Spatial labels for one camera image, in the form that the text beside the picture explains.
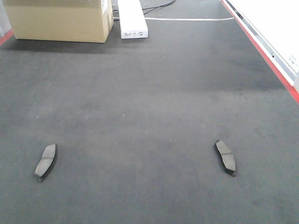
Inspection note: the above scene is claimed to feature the grey brake pad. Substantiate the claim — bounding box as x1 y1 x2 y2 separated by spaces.
214 140 236 177
35 144 57 182

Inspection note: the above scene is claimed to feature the long white box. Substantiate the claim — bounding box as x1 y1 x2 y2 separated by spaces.
118 0 149 39

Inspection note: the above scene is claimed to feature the cardboard box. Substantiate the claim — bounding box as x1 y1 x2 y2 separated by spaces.
2 0 114 43

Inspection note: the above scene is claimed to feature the red white conveyor side rail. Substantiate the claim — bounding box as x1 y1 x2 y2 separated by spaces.
221 0 299 104

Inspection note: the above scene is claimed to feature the black floor cable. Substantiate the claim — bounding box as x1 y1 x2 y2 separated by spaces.
141 0 176 14

